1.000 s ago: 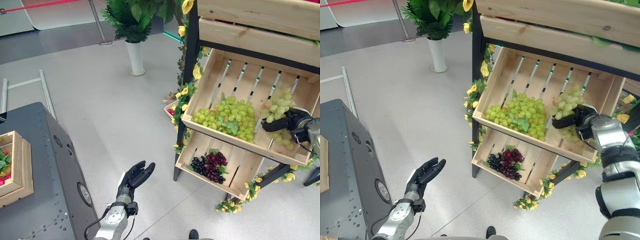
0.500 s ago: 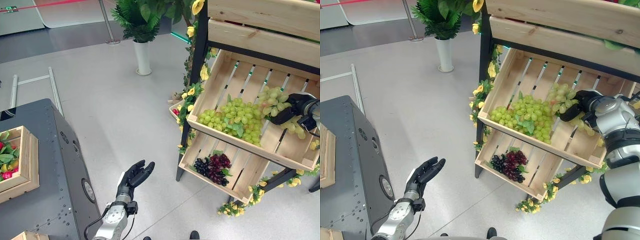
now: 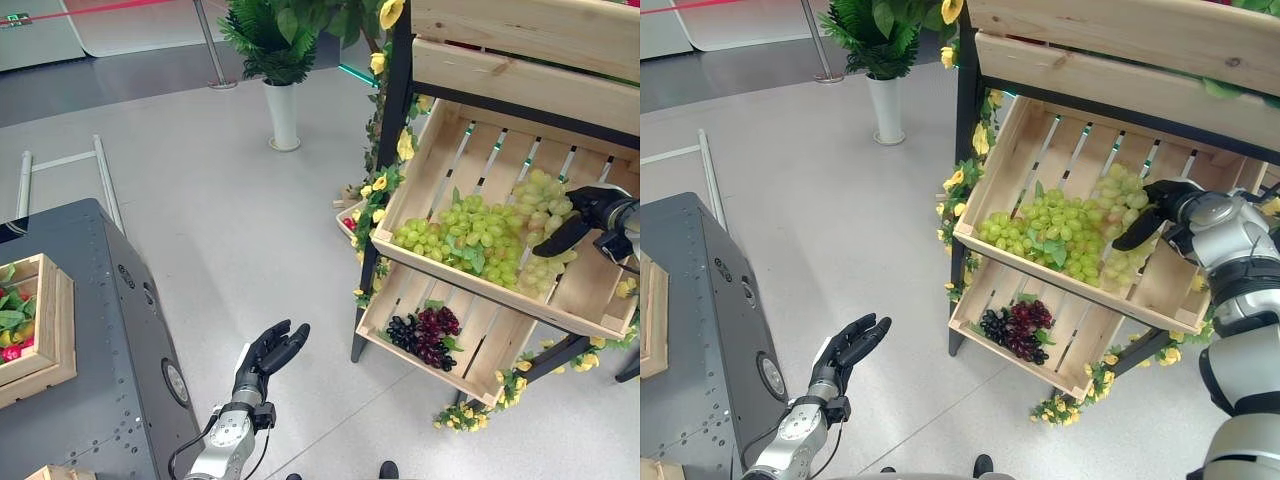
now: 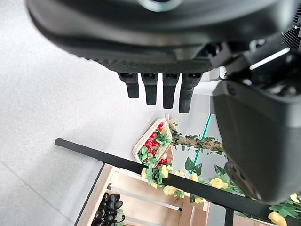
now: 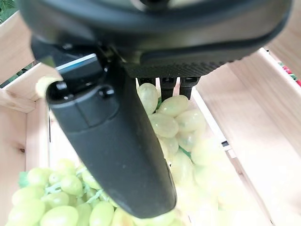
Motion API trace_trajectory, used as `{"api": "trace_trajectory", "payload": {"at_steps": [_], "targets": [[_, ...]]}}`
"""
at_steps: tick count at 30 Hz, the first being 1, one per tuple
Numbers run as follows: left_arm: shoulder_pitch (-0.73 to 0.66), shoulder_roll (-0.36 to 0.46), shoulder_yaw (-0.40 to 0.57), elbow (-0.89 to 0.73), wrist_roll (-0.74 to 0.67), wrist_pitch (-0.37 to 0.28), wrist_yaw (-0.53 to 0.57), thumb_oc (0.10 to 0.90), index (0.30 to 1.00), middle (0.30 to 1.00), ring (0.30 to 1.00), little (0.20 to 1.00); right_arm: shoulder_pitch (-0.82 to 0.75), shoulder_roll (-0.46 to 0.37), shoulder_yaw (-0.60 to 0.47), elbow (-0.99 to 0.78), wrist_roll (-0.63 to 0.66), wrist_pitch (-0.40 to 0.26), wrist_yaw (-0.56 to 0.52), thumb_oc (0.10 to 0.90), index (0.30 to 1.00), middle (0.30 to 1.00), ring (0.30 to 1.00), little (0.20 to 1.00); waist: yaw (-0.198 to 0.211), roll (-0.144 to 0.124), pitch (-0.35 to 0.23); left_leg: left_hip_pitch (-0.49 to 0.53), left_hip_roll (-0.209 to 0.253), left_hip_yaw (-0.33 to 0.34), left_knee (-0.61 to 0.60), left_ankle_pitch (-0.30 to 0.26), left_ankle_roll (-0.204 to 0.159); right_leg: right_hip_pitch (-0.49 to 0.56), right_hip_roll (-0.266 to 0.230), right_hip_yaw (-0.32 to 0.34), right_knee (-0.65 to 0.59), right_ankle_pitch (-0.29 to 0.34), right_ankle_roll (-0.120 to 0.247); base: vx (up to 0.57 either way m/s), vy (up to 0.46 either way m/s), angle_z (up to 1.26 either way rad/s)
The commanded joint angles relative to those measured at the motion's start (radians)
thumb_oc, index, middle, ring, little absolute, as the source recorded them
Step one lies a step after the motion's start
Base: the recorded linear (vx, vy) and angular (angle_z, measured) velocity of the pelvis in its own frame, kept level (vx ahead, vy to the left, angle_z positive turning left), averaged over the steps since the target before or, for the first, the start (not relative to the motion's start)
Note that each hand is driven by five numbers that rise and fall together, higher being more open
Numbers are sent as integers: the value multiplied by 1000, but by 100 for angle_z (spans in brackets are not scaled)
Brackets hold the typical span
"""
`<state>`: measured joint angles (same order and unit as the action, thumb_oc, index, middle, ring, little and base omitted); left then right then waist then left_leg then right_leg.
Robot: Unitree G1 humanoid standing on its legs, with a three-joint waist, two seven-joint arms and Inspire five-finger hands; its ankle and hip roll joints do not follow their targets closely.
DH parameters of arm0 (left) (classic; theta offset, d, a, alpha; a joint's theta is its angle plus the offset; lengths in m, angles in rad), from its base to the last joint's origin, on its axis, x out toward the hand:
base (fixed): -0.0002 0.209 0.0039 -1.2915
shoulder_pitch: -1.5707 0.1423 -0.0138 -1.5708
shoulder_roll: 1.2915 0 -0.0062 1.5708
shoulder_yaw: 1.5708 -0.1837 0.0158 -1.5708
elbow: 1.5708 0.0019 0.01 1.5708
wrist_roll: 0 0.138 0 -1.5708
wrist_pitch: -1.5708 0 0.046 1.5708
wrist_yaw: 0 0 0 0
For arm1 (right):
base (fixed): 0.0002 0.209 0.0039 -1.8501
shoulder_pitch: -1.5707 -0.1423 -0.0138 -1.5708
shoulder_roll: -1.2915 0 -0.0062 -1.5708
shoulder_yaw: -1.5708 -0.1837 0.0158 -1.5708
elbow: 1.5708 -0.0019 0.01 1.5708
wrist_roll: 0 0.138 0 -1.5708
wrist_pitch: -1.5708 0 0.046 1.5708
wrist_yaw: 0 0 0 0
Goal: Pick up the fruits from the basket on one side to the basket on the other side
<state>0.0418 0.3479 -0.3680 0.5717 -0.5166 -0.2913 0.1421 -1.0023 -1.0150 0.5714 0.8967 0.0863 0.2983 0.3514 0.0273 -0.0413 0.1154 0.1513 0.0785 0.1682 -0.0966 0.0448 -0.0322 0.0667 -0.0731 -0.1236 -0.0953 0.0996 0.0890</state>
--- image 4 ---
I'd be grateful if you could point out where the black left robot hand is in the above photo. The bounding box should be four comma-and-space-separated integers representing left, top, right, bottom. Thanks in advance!
24, 0, 301, 205

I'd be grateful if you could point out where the wicker basket with red flowers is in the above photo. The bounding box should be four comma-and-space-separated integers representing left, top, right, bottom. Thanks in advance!
132, 114, 174, 168

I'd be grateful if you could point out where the leafy vine branch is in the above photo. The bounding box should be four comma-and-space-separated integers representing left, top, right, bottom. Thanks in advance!
169, 120, 227, 158

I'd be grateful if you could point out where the teal pole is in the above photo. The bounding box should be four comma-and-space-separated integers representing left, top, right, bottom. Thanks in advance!
192, 113, 211, 165

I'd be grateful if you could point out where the yellow flower garland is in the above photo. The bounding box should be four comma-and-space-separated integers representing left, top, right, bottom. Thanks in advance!
140, 157, 301, 226

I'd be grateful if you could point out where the wooden crate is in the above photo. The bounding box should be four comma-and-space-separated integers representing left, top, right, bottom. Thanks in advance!
77, 163, 210, 226

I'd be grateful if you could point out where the dark grape bunch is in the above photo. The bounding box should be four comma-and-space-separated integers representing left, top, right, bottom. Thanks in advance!
91, 192, 126, 226

